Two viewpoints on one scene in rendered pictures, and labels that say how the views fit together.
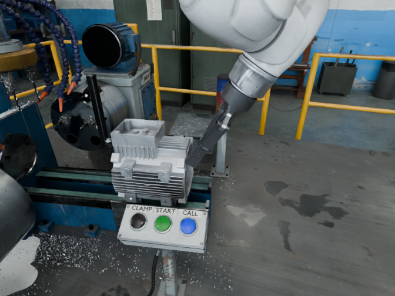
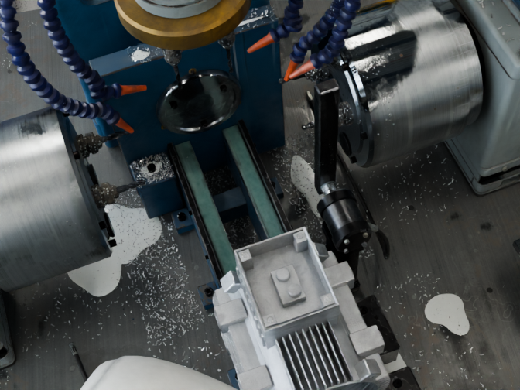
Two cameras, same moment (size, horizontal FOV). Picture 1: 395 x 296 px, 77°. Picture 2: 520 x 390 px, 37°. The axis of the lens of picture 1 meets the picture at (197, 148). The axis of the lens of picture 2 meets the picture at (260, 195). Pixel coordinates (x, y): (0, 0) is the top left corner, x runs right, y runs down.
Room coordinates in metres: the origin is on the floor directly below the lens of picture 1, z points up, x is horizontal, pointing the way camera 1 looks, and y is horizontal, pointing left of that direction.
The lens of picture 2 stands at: (0.44, -0.22, 2.05)
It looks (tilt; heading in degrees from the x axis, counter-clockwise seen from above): 59 degrees down; 68
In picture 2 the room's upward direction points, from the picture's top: 7 degrees counter-clockwise
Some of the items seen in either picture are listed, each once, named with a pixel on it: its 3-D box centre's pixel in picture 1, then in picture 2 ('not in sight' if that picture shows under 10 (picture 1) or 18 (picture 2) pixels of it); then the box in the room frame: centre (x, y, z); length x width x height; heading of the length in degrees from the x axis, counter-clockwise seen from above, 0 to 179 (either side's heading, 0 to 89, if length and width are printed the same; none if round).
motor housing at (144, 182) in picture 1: (156, 167); (298, 340); (0.61, 0.12, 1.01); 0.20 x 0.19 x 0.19; 82
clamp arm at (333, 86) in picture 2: (99, 113); (326, 142); (0.78, 0.33, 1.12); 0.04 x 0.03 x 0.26; 83
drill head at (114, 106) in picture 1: (96, 111); (405, 73); (0.99, 0.43, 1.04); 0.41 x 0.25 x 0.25; 173
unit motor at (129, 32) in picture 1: (126, 68); not in sight; (1.29, 0.36, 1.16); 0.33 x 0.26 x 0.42; 173
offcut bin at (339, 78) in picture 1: (338, 71); not in sight; (4.51, -2.51, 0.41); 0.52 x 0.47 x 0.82; 72
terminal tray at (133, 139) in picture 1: (140, 138); (286, 288); (0.62, 0.16, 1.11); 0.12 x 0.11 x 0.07; 82
